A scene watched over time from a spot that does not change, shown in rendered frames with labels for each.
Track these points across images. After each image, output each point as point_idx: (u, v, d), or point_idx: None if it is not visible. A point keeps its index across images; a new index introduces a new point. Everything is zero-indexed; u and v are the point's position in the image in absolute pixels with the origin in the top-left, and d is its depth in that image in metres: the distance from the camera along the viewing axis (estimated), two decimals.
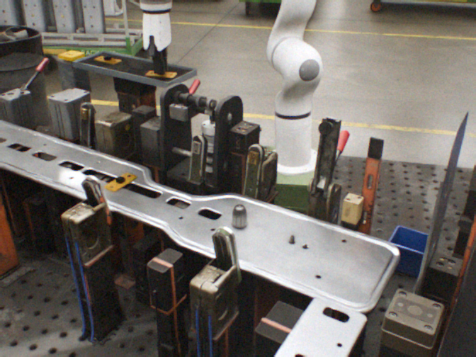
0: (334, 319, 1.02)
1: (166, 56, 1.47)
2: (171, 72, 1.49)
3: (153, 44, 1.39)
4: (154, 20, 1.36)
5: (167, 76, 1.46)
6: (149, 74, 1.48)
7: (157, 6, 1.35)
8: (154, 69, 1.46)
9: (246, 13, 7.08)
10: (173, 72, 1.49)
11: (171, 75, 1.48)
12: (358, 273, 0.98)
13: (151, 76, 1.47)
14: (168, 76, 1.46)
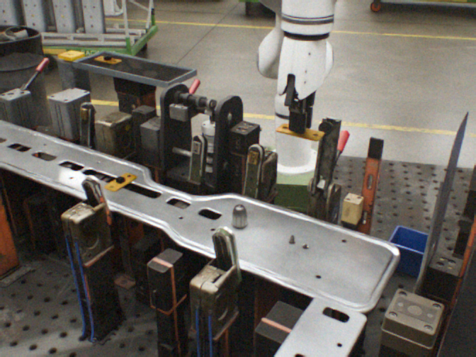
0: (334, 319, 1.02)
1: (312, 105, 0.92)
2: (316, 130, 0.94)
3: (292, 88, 0.85)
4: (299, 49, 0.82)
5: (308, 137, 0.92)
6: (282, 129, 0.94)
7: (308, 27, 0.80)
8: (290, 124, 0.93)
9: (246, 13, 7.08)
10: (320, 131, 0.94)
11: (314, 135, 0.93)
12: (358, 273, 0.98)
13: (283, 133, 0.94)
14: (309, 137, 0.92)
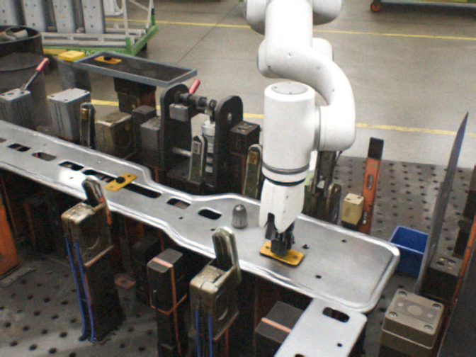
0: (334, 319, 1.02)
1: (291, 230, 1.01)
2: (297, 251, 1.03)
3: (272, 225, 0.94)
4: (278, 194, 0.91)
5: (288, 260, 1.00)
6: (265, 250, 1.03)
7: (285, 176, 0.89)
8: (272, 247, 1.01)
9: None
10: (299, 252, 1.02)
11: (294, 257, 1.02)
12: (358, 273, 0.98)
13: (265, 254, 1.02)
14: (290, 261, 1.00)
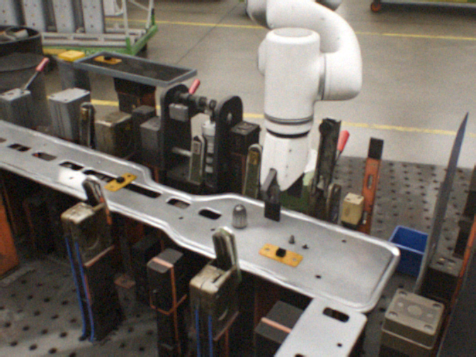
0: (334, 319, 1.02)
1: (302, 177, 0.98)
2: (296, 253, 1.03)
3: (271, 177, 0.87)
4: (280, 147, 0.86)
5: (288, 262, 1.01)
6: (264, 252, 1.03)
7: (288, 127, 0.84)
8: (265, 212, 0.93)
9: (246, 13, 7.08)
10: (299, 254, 1.03)
11: (294, 259, 1.02)
12: (358, 273, 0.98)
13: (265, 256, 1.02)
14: (289, 263, 1.00)
